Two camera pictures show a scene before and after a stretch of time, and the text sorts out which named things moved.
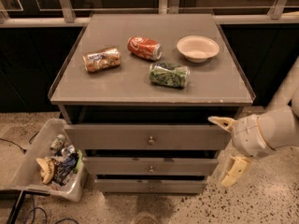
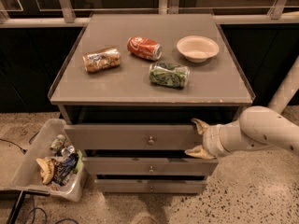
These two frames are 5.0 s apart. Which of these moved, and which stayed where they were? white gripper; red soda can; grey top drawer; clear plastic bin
Moved: white gripper
Stayed: clear plastic bin; grey top drawer; red soda can
